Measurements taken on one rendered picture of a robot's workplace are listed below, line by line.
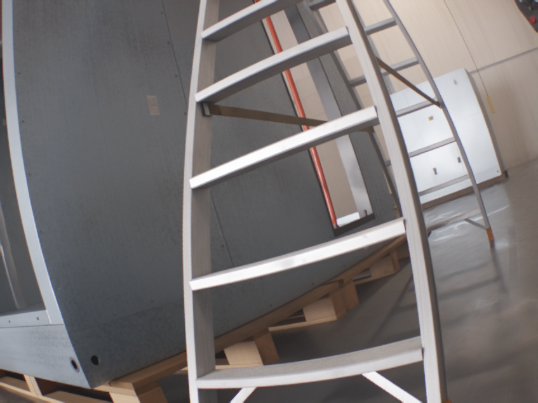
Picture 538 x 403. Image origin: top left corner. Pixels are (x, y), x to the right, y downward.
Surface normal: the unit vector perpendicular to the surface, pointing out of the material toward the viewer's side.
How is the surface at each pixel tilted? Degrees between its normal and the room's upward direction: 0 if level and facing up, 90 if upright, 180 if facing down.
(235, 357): 90
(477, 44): 90
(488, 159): 90
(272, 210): 90
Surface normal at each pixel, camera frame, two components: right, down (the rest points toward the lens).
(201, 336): 0.82, -0.26
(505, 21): -0.56, 0.11
